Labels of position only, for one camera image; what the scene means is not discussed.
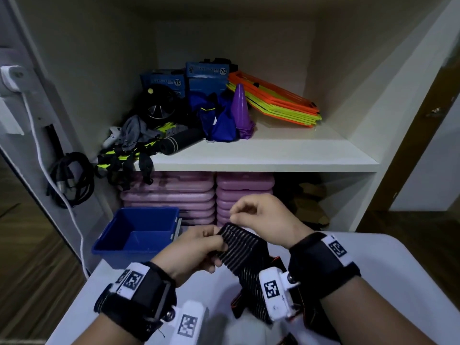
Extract black right wrist strap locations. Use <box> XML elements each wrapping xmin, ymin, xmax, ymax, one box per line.
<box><xmin>287</xmin><ymin>231</ymin><xmax>362</xmax><ymax>310</ymax></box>

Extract person's left forearm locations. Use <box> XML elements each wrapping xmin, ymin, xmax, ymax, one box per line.
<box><xmin>72</xmin><ymin>312</ymin><xmax>153</xmax><ymax>345</ymax></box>

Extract black striped elastic sleeve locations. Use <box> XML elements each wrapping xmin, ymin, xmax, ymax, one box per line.
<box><xmin>208</xmin><ymin>223</ymin><xmax>342</xmax><ymax>343</ymax></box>

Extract white small device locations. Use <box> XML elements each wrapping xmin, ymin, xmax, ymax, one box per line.
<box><xmin>102</xmin><ymin>126</ymin><xmax>123</xmax><ymax>148</ymax></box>

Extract black flat item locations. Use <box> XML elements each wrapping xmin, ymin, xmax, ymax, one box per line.
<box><xmin>202</xmin><ymin>57</ymin><xmax>239</xmax><ymax>73</ymax></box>

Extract person's right forearm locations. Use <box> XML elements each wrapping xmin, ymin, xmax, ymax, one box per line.
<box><xmin>319</xmin><ymin>276</ymin><xmax>448</xmax><ymax>345</ymax></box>

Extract black foam roll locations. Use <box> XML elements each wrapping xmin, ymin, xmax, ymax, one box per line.
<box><xmin>159</xmin><ymin>128</ymin><xmax>204</xmax><ymax>156</ymax></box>

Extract blue cardboard box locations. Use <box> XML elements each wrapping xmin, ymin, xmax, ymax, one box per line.
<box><xmin>185</xmin><ymin>62</ymin><xmax>231</xmax><ymax>96</ymax></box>
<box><xmin>140</xmin><ymin>69</ymin><xmax>186</xmax><ymax>102</ymax></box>

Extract stack of purple cones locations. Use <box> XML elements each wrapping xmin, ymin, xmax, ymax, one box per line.
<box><xmin>231</xmin><ymin>83</ymin><xmax>256</xmax><ymax>141</ymax></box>

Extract blue fabric bag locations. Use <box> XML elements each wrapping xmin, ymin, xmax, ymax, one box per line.
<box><xmin>188</xmin><ymin>92</ymin><xmax>241</xmax><ymax>144</ymax></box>

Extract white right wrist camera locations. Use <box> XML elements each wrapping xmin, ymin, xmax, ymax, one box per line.
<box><xmin>258</xmin><ymin>267</ymin><xmax>302</xmax><ymax>322</ymax></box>

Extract black wrist strap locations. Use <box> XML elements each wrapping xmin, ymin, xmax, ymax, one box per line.
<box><xmin>94</xmin><ymin>261</ymin><xmax>177</xmax><ymax>342</ymax></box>
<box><xmin>287</xmin><ymin>231</ymin><xmax>362</xmax><ymax>310</ymax></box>

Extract white cable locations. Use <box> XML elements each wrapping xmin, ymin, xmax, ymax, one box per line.
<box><xmin>21</xmin><ymin>90</ymin><xmax>91</xmax><ymax>281</ymax></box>

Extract black coiled cables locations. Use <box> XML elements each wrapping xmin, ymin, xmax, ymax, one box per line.
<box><xmin>46</xmin><ymin>152</ymin><xmax>96</xmax><ymax>209</ymax></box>

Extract person's right hand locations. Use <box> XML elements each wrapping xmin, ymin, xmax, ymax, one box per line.
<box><xmin>229</xmin><ymin>193</ymin><xmax>314</xmax><ymax>248</ymax></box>

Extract stack of orange yellow hurdles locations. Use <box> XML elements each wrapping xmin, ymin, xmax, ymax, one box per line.
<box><xmin>226</xmin><ymin>71</ymin><xmax>322</xmax><ymax>128</ymax></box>

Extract black yellow strap ladder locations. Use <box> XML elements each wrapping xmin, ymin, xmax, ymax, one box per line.
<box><xmin>94</xmin><ymin>122</ymin><xmax>177</xmax><ymax>191</ymax></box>

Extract black round ball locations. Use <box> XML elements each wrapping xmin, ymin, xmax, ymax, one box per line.
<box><xmin>138</xmin><ymin>84</ymin><xmax>177</xmax><ymax>123</ymax></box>

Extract black left wrist strap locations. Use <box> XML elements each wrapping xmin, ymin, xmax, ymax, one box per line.
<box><xmin>94</xmin><ymin>261</ymin><xmax>177</xmax><ymax>342</ymax></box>

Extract white wall plug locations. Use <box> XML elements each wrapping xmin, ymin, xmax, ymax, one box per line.
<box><xmin>0</xmin><ymin>65</ymin><xmax>29</xmax><ymax>93</ymax></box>

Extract brown wooden door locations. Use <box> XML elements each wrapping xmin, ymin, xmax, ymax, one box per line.
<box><xmin>370</xmin><ymin>55</ymin><xmax>460</xmax><ymax>212</ymax></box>

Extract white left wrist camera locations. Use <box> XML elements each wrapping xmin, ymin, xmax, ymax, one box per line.
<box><xmin>169</xmin><ymin>300</ymin><xmax>210</xmax><ymax>339</ymax></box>

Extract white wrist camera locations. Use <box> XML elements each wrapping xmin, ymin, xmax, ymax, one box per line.
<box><xmin>169</xmin><ymin>300</ymin><xmax>210</xmax><ymax>339</ymax></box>
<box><xmin>258</xmin><ymin>267</ymin><xmax>302</xmax><ymax>322</ymax></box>

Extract white shelf cabinet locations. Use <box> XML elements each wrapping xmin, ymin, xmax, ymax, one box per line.
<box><xmin>0</xmin><ymin>0</ymin><xmax>460</xmax><ymax>277</ymax></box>

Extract person's left hand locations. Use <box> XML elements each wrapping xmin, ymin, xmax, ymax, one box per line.
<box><xmin>151</xmin><ymin>225</ymin><xmax>228</xmax><ymax>288</ymax></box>

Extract white wall plate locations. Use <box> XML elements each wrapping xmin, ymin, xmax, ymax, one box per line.
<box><xmin>0</xmin><ymin>98</ymin><xmax>25</xmax><ymax>136</ymax></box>

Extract stack of pink plastic cases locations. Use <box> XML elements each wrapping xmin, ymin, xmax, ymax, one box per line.
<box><xmin>120</xmin><ymin>171</ymin><xmax>276</xmax><ymax>227</ymax></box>

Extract grey cloth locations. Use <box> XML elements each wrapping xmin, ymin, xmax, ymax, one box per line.
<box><xmin>120</xmin><ymin>115</ymin><xmax>161</xmax><ymax>150</ymax></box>

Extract brown cardboard pieces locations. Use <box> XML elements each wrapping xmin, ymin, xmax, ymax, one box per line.
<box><xmin>293</xmin><ymin>182</ymin><xmax>330</xmax><ymax>227</ymax></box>

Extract blue plastic bin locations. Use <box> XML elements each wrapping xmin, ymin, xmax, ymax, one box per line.
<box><xmin>91</xmin><ymin>207</ymin><xmax>180</xmax><ymax>270</ymax></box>

